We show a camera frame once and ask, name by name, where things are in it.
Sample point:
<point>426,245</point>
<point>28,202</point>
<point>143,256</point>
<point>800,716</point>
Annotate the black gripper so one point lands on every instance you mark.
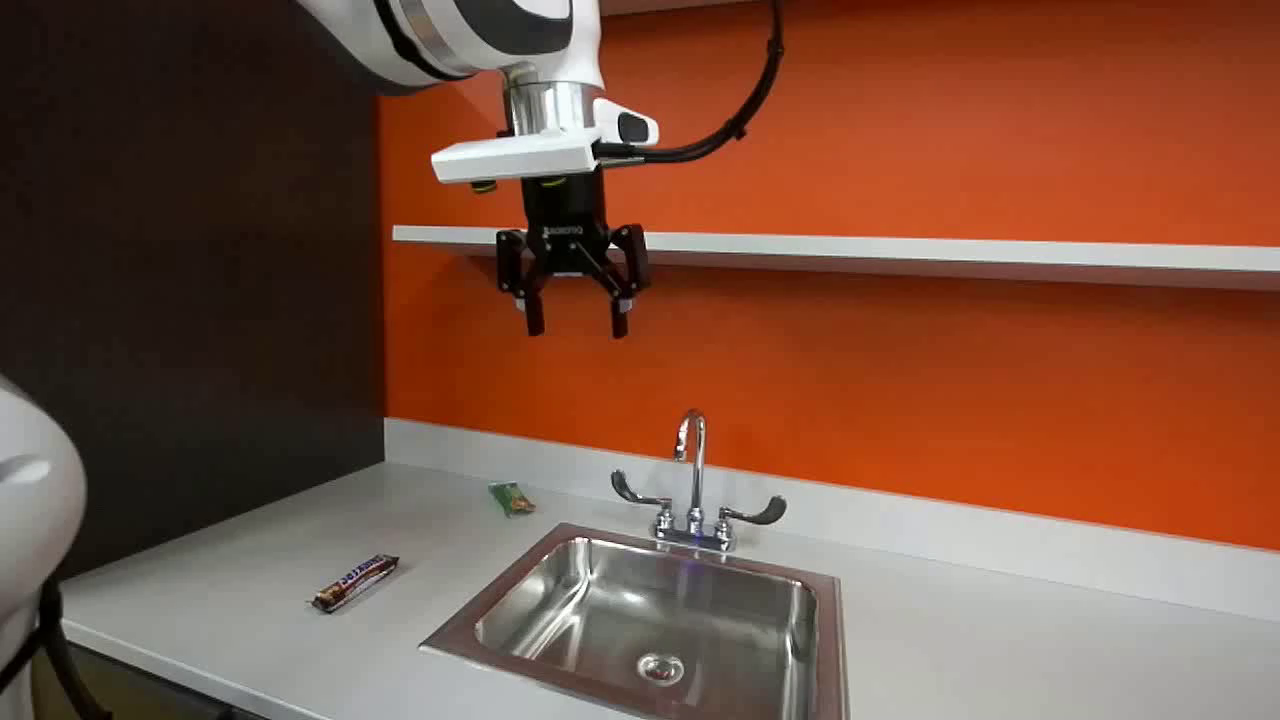
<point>560,222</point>

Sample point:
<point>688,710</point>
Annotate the brown snickers bar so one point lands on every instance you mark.
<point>356,583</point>

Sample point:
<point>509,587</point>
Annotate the stainless steel sink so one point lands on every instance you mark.
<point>665,626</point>

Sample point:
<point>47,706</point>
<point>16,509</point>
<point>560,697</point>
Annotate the green snack packet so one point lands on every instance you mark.
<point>509,497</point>

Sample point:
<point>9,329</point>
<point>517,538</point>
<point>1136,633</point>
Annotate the dark wood cabinet panel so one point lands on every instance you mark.
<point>185,266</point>

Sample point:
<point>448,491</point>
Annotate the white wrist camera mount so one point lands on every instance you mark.
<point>523,155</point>

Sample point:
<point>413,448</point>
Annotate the white wall shelf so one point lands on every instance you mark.
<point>932,252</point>

